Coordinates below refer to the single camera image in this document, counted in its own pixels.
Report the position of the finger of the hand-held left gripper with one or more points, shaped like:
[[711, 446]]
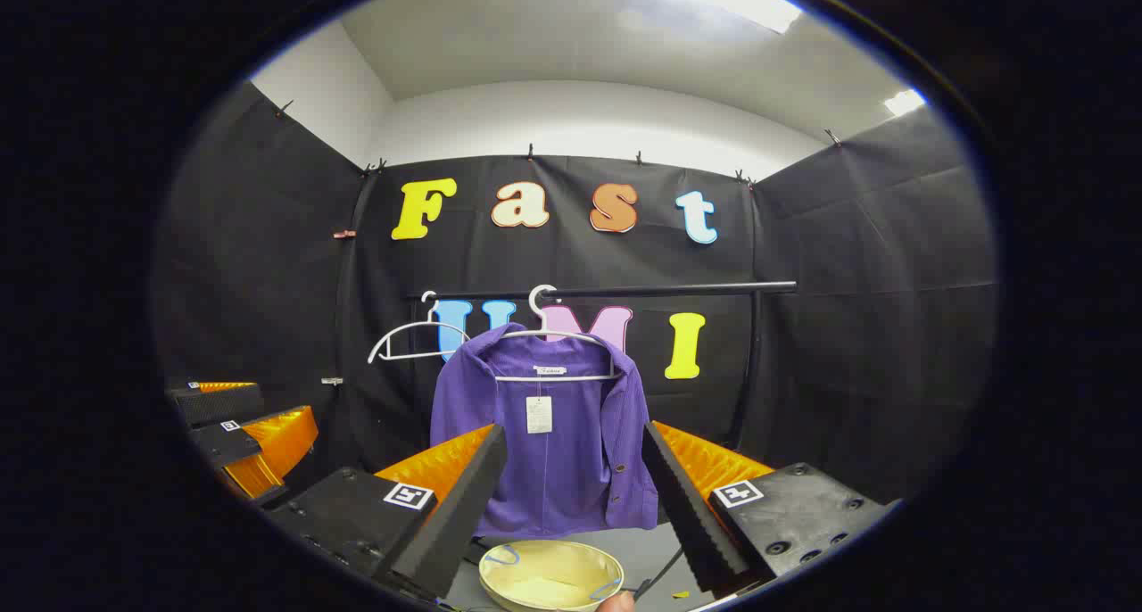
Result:
[[219, 404], [223, 444]]

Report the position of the cream fabric laundry hamper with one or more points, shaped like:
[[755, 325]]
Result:
[[544, 585]]

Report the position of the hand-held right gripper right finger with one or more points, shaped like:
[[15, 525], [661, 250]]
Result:
[[682, 514]]

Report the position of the black backdrop cloth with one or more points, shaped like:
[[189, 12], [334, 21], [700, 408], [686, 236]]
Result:
[[553, 260]]

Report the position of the white plastic hanger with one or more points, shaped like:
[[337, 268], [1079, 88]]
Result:
[[562, 378], [410, 358]]

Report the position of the ceiling light panel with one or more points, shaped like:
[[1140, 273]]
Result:
[[903, 102]]

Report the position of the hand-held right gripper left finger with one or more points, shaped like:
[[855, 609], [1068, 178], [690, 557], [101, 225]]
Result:
[[464, 505]]

